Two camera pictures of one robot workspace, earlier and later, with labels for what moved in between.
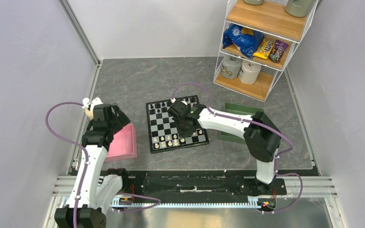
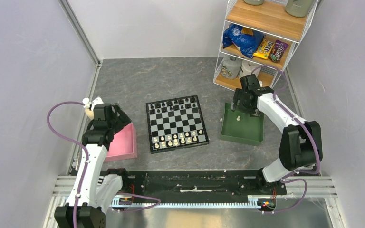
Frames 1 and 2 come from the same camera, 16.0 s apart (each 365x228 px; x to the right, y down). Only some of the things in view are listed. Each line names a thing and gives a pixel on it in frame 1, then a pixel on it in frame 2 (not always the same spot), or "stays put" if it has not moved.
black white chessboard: x=164 y=135 stays put
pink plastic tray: x=124 y=146 stays put
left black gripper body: x=117 y=122 stays put
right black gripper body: x=183 y=130 to x=248 y=109
